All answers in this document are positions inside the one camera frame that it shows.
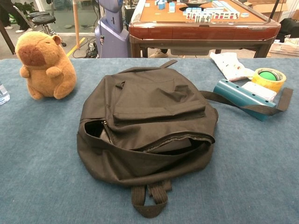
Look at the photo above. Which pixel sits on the brown mahjong table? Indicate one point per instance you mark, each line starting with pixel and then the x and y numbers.
pixel 198 32

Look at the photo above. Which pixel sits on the green ball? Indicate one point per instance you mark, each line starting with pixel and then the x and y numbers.
pixel 266 75

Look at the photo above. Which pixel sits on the yellow tape roll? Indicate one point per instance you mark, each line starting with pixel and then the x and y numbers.
pixel 259 80

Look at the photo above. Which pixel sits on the cardboard box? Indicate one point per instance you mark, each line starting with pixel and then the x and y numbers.
pixel 266 8

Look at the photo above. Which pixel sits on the black round stool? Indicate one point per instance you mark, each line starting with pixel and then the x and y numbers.
pixel 38 14
pixel 43 19

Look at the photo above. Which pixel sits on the dark bowl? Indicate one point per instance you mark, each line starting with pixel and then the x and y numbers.
pixel 195 2

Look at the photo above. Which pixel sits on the brown capybara plush toy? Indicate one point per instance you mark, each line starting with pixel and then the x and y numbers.
pixel 46 77

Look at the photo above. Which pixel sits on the black cloth bundle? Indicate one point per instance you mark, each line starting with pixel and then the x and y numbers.
pixel 290 28

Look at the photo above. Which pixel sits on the blue purple robot base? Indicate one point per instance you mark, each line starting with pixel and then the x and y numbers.
pixel 109 39

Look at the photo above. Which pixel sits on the beige shoe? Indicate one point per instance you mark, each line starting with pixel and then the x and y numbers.
pixel 158 54

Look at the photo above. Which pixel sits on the teal cylindrical tube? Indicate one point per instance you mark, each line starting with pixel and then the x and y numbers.
pixel 233 93

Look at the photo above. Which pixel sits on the black fabric backpack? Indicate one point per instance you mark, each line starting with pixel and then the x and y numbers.
pixel 151 105

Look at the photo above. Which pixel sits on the white flat box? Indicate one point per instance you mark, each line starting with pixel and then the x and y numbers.
pixel 259 91

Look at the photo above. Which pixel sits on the clear plastic water bottle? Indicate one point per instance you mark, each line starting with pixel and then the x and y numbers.
pixel 3 95

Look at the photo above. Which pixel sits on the wooden pole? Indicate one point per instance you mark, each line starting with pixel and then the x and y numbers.
pixel 76 28

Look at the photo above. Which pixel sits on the white printed plastic bag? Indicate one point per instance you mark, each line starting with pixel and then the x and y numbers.
pixel 229 65

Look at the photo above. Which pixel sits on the dark brown table leg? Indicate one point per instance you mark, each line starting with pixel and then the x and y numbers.
pixel 7 38

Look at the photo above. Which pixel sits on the white plastic basket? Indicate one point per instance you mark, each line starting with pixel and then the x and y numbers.
pixel 285 49

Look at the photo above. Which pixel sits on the blue white mahjong tile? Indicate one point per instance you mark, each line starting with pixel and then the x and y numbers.
pixel 244 15

